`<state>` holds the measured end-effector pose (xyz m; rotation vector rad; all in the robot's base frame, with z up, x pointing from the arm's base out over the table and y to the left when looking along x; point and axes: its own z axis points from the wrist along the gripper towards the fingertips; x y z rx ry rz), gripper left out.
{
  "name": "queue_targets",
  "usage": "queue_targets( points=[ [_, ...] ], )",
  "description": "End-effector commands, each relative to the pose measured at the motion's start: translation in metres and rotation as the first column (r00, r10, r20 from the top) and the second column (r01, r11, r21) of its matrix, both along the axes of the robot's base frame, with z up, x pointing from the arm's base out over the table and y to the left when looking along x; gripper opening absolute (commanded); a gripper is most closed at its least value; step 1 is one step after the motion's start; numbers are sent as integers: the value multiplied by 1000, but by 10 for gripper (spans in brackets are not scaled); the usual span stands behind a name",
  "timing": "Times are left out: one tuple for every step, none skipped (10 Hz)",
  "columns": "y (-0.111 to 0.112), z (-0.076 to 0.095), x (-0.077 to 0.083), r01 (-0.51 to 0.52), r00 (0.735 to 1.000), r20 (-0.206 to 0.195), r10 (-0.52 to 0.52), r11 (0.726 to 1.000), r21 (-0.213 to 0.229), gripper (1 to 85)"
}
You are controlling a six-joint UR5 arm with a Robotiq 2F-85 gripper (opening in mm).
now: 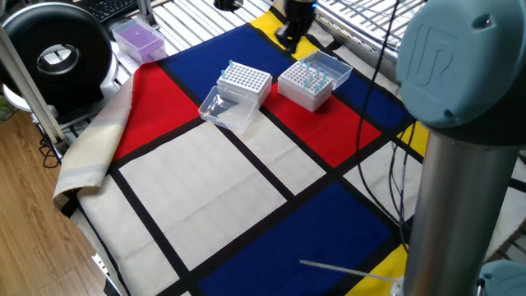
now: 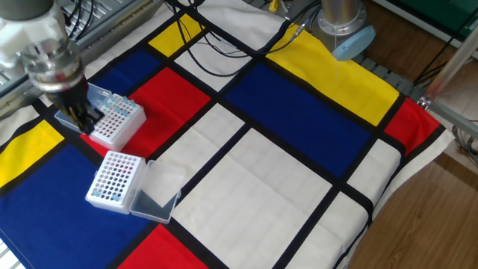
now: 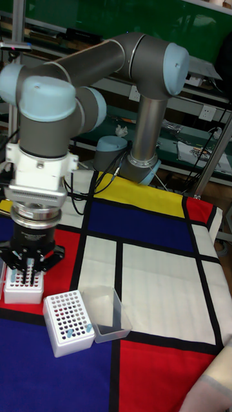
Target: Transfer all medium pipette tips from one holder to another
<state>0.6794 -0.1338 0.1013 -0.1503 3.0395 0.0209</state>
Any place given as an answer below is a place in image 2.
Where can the yellow plastic clip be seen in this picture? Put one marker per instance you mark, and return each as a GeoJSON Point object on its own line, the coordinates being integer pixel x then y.
{"type": "Point", "coordinates": [273, 5]}

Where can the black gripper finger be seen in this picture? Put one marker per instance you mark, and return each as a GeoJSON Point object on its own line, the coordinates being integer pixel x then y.
{"type": "Point", "coordinates": [95, 114]}
{"type": "Point", "coordinates": [80, 121]}

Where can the blue pipette tip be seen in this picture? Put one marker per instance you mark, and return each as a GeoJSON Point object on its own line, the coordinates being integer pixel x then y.
{"type": "Point", "coordinates": [106, 104]}
{"type": "Point", "coordinates": [111, 98]}
{"type": "Point", "coordinates": [117, 109]}
{"type": "Point", "coordinates": [96, 193]}
{"type": "Point", "coordinates": [132, 103]}
{"type": "Point", "coordinates": [124, 112]}
{"type": "Point", "coordinates": [115, 197]}
{"type": "Point", "coordinates": [125, 100]}

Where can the grey aluminium table rail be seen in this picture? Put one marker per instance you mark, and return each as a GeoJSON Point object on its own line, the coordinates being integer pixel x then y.
{"type": "Point", "coordinates": [112, 33]}

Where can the aluminium frame post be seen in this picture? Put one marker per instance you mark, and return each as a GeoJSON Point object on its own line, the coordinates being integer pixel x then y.
{"type": "Point", "coordinates": [452, 63]}

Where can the silver wrist coupling flange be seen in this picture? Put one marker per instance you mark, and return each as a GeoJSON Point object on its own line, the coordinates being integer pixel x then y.
{"type": "Point", "coordinates": [52, 67]}

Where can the aluminium frame beam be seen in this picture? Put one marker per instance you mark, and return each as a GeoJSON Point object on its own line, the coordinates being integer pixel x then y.
{"type": "Point", "coordinates": [455, 119]}

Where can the white pipette tip box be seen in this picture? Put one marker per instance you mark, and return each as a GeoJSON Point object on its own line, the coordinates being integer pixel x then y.
{"type": "Point", "coordinates": [119, 134]}
{"type": "Point", "coordinates": [112, 205]}

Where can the Mondrian pattern colour-block tablecloth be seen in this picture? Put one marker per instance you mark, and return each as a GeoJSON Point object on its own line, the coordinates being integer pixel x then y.
{"type": "Point", "coordinates": [291, 112]}

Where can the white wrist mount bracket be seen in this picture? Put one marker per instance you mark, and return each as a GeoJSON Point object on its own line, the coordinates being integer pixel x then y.
{"type": "Point", "coordinates": [26, 37]}

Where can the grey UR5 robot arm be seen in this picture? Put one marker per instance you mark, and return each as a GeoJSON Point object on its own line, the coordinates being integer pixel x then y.
{"type": "Point", "coordinates": [341, 18]}

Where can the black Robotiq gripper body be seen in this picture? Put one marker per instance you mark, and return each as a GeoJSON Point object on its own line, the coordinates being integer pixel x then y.
{"type": "Point", "coordinates": [69, 97]}

